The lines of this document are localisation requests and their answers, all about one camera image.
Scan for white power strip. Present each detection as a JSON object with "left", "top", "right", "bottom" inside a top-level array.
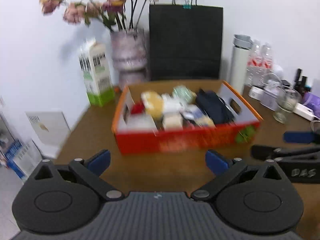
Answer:
[{"left": 293, "top": 103, "right": 315, "bottom": 121}]

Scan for clear drinking glass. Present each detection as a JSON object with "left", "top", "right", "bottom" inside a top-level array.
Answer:
[{"left": 273, "top": 86, "right": 302, "bottom": 124}]

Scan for purple packet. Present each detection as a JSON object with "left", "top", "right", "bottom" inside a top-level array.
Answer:
[{"left": 302, "top": 92, "right": 320, "bottom": 118}]

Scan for black cosmetic bottles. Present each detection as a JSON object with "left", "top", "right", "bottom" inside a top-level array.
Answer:
[{"left": 294, "top": 68, "right": 308, "bottom": 93}]

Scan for navy blue pouch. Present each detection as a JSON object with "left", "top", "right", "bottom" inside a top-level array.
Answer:
[{"left": 195, "top": 89, "right": 234, "bottom": 125}]

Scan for blue white boxes on floor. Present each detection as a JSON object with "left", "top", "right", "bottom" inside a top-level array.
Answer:
[{"left": 1, "top": 129, "right": 43, "bottom": 182}]

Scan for water bottle right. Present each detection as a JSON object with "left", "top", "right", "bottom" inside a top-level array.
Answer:
[{"left": 261, "top": 43, "right": 273, "bottom": 75}]

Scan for water bottle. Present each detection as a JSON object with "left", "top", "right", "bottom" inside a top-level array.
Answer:
[
  {"left": 246, "top": 40, "right": 263, "bottom": 87},
  {"left": 261, "top": 43, "right": 273, "bottom": 75}
]

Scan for water bottle left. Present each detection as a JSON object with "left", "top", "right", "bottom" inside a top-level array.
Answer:
[{"left": 246, "top": 40, "right": 263, "bottom": 87}]

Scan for red fuzzy ball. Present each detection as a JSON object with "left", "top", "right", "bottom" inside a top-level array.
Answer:
[{"left": 130, "top": 102, "right": 145, "bottom": 115}]

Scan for red orange cardboard box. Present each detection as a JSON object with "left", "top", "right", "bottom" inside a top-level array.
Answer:
[{"left": 112, "top": 80, "right": 263, "bottom": 155}]

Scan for pale green yarn ball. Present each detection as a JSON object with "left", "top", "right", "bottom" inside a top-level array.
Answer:
[{"left": 172, "top": 85, "right": 197, "bottom": 104}]

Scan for yellow white plush toy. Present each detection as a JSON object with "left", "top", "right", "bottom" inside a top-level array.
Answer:
[{"left": 141, "top": 91, "right": 186, "bottom": 120}]

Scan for white thermos bottle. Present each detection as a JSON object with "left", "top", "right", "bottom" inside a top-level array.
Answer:
[{"left": 229, "top": 34, "right": 253, "bottom": 94}]

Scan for white green milk carton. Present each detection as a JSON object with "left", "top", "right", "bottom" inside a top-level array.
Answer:
[{"left": 79, "top": 38, "right": 115, "bottom": 107}]

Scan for pink marbled vase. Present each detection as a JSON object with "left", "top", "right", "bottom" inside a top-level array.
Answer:
[{"left": 110, "top": 29, "right": 148, "bottom": 89}]

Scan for black paper shopping bag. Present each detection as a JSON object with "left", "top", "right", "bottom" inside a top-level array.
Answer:
[{"left": 149, "top": 0, "right": 223, "bottom": 81}]

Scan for green binder clip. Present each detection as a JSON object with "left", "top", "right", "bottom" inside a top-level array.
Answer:
[{"left": 183, "top": 4, "right": 191, "bottom": 9}]

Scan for dried pink rose bouquet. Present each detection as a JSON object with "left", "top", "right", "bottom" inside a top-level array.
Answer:
[{"left": 39, "top": 0, "right": 159, "bottom": 32}]

